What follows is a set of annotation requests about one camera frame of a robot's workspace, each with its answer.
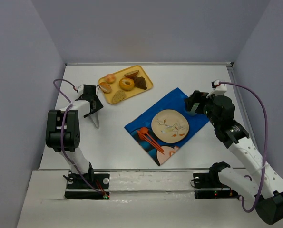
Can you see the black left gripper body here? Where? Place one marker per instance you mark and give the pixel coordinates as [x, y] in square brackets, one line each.
[93, 107]

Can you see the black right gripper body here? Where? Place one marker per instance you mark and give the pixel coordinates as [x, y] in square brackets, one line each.
[194, 103]

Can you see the green cup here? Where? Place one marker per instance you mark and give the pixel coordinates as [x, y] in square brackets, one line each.
[191, 105]

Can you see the seeded oval bread slice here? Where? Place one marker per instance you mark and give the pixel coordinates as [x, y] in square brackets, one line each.
[118, 96]

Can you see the metal serving tongs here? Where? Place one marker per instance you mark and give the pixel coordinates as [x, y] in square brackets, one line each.
[94, 117]

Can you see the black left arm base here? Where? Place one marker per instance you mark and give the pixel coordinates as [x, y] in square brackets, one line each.
[77, 189]

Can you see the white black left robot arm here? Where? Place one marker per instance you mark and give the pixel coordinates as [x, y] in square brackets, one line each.
[63, 132]

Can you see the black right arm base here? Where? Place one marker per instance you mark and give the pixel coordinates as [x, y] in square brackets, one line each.
[207, 185]

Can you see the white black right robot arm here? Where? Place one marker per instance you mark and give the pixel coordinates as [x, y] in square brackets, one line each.
[265, 187]

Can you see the round pink bread roll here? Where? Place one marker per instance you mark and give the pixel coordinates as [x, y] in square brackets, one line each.
[110, 78]

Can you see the halved brown bread loaf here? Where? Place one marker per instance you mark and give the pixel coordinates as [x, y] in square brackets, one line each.
[131, 74]

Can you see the blue patterned placemat cloth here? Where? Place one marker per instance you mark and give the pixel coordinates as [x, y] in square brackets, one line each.
[174, 100]

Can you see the glazed yellow bagel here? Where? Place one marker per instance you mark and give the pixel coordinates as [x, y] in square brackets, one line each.
[126, 84]

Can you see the beige floral plate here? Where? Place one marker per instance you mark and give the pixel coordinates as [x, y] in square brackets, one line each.
[170, 126]

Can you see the yellow plastic tray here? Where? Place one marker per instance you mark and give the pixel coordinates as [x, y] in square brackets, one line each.
[119, 75]

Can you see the dark chocolate croissant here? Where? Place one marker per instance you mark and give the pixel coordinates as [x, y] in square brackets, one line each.
[140, 82]

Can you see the orange plastic fork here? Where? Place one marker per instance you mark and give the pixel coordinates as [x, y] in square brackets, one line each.
[150, 141]

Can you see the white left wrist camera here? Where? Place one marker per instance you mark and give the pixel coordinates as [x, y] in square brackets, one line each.
[80, 89]

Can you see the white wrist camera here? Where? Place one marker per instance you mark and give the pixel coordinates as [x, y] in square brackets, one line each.
[218, 87]
[80, 89]

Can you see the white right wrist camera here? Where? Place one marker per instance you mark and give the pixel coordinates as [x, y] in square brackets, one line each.
[218, 87]

